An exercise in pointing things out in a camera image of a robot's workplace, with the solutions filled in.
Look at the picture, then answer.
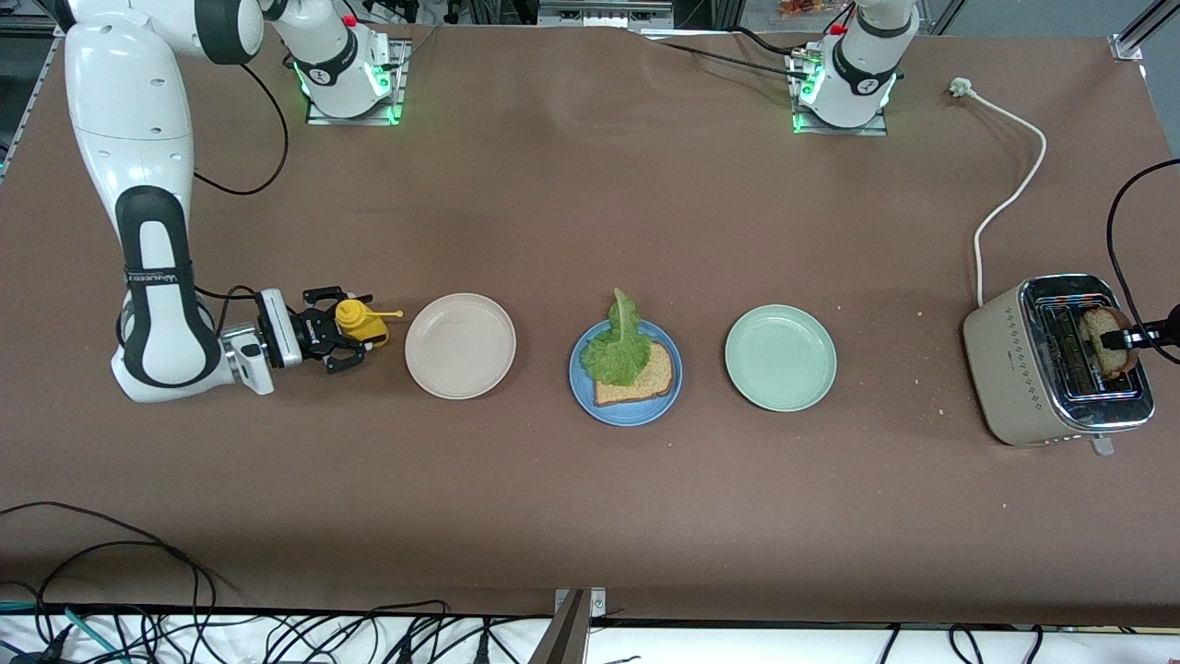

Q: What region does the beige round plate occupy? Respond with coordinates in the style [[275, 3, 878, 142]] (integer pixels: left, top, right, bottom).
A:
[[405, 292, 517, 401]]

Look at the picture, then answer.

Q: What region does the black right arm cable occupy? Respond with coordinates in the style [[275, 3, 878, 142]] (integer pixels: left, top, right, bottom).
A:
[[115, 60, 289, 356]]

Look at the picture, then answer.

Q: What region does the large black cable loop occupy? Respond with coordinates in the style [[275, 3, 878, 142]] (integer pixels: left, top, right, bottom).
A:
[[0, 502, 218, 646]]

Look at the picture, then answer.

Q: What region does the small black cable loop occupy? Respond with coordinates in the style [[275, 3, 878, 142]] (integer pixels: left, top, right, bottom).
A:
[[35, 540, 202, 646]]

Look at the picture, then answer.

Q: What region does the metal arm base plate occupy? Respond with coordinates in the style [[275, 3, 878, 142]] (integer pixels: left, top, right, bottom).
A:
[[788, 51, 891, 137], [306, 39, 407, 126]]

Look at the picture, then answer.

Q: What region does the white toaster power cord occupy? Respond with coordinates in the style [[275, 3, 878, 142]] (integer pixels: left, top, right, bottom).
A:
[[950, 77, 1048, 309]]

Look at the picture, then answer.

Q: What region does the yellow mustard squeeze bottle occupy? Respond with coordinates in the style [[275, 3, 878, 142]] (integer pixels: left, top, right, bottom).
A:
[[334, 298, 404, 350]]

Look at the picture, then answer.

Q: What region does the thin black base cable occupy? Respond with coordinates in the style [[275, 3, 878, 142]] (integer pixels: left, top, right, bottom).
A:
[[656, 41, 812, 82]]

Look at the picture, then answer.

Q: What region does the teal cable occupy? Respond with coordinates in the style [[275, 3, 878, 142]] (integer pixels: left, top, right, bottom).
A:
[[63, 607, 123, 661]]

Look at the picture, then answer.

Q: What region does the metal bracket with profile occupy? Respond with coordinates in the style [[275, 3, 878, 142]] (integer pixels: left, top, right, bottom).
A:
[[528, 587, 609, 664]]

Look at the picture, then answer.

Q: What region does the grey power strip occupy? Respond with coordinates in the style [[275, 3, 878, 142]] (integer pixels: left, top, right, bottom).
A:
[[537, 0, 675, 29]]

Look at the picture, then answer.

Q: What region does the green round plate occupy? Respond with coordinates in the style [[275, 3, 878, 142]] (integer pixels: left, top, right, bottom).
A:
[[725, 304, 838, 412]]

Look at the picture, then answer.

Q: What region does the blue round plate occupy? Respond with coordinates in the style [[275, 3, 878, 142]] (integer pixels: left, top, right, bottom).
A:
[[569, 317, 684, 427]]

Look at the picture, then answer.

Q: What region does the aluminium frame profile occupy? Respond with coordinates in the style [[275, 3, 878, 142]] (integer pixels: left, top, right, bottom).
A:
[[1111, 0, 1180, 64]]

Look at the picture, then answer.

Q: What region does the green lettuce leaf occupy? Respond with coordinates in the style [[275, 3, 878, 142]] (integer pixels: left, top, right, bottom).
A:
[[579, 287, 654, 387]]

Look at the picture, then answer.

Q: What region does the brown bread slice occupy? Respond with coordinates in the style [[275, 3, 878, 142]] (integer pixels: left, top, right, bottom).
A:
[[1078, 306, 1140, 380], [595, 341, 677, 408]]

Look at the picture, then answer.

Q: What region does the beige chrome toaster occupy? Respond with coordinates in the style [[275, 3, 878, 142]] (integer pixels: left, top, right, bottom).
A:
[[962, 273, 1156, 457]]

